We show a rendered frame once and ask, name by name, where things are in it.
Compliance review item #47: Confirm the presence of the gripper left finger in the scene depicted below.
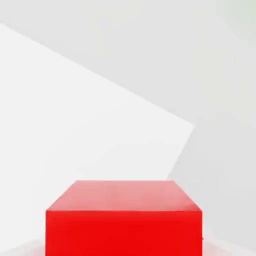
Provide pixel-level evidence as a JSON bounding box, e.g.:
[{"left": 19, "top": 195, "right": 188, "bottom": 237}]
[{"left": 3, "top": 239, "right": 47, "bottom": 256}]

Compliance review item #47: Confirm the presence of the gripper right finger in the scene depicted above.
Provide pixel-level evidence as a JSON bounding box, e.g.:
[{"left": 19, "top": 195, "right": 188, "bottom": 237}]
[{"left": 201, "top": 235, "right": 244, "bottom": 256}]

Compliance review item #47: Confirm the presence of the small red cube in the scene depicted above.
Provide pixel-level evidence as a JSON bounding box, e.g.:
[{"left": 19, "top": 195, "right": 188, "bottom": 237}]
[{"left": 45, "top": 179, "right": 203, "bottom": 256}]

